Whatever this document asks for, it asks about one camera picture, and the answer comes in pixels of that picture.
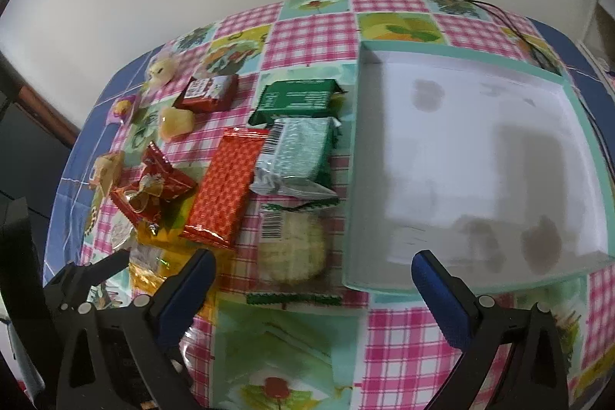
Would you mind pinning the small clear-wrapped cookie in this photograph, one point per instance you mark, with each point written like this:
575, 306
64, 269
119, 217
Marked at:
106, 172

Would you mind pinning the purple small candy packet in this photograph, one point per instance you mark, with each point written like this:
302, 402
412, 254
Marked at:
122, 110

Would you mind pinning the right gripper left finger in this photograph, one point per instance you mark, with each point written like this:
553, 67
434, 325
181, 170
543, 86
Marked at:
157, 323

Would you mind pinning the silver green snack packet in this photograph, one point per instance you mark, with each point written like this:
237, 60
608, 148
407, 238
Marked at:
295, 160

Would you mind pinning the clear-wrapped round rice cracker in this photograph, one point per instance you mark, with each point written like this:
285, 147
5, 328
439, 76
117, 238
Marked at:
293, 255

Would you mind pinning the teal-rimmed white tray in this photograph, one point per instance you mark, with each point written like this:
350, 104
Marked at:
475, 179

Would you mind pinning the dark green snack packet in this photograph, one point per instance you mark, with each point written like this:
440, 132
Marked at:
312, 98

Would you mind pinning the round bun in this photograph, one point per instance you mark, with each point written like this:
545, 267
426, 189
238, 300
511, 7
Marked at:
160, 70

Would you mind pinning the dark red biscuit packet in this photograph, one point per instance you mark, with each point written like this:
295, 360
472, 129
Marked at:
208, 94

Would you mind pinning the yellow clear-wrapped pastry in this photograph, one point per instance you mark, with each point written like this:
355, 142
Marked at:
174, 122

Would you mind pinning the yellow snack packet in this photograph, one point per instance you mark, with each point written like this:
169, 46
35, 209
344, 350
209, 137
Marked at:
154, 257

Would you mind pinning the red chip snack bag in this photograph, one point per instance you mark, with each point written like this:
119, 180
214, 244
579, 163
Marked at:
159, 185

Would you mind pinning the patchwork plaid tablecloth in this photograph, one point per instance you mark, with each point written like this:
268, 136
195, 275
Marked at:
374, 351

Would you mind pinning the orange checkered snack bar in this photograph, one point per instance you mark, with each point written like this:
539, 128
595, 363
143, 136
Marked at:
223, 195

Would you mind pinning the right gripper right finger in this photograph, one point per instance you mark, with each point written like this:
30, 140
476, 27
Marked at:
447, 306

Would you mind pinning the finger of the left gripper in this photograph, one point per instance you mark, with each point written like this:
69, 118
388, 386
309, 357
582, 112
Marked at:
70, 287

